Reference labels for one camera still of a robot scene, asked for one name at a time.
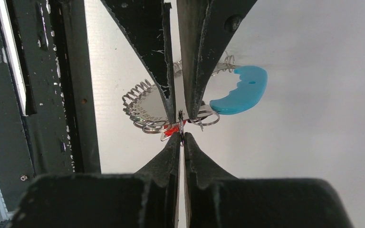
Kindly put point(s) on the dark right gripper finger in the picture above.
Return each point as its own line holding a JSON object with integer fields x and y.
{"x": 206, "y": 27}
{"x": 146, "y": 26}

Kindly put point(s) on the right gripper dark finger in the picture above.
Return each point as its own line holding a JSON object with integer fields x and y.
{"x": 147, "y": 198}

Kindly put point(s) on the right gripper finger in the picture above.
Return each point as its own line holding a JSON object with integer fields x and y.
{"x": 214, "y": 198}

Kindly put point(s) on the red tagged key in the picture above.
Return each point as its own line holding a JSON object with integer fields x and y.
{"x": 168, "y": 131}

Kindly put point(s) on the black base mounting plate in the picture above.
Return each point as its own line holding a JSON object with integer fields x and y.
{"x": 47, "y": 117}

